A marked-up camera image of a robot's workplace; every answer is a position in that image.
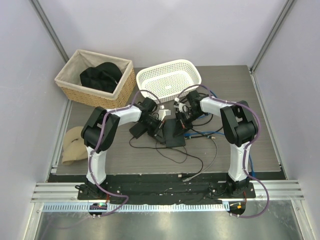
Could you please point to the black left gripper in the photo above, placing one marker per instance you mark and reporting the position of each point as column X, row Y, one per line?
column 158, row 132

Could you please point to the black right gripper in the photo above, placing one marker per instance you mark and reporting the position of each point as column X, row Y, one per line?
column 182, row 126

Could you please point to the black network switch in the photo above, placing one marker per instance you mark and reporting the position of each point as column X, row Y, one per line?
column 172, row 141

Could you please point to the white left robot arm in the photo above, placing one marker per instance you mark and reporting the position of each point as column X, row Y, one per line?
column 101, row 128

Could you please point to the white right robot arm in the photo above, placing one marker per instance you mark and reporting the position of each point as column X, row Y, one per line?
column 240, row 127

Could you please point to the black power adapter brick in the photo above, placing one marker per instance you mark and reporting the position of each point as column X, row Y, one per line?
column 138, row 130

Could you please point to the white perforated plastic basket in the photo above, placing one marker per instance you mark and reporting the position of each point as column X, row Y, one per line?
column 164, row 82

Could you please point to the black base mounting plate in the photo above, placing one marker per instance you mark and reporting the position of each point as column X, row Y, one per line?
column 171, row 192

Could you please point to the wicker basket with liner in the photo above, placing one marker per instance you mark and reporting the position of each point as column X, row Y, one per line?
column 69, row 81

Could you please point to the black cap in basket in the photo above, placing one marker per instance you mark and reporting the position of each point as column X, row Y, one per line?
column 104, row 77

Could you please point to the beige cap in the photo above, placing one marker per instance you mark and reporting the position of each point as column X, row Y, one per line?
column 73, row 147

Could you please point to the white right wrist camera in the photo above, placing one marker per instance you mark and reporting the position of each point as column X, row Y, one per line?
column 179, row 106

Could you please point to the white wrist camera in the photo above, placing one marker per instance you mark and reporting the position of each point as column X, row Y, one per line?
column 179, row 106
column 163, row 112

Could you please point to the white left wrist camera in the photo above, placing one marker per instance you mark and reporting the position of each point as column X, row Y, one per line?
column 163, row 112

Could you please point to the aluminium front rail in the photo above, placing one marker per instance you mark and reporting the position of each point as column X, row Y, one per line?
column 67, row 197

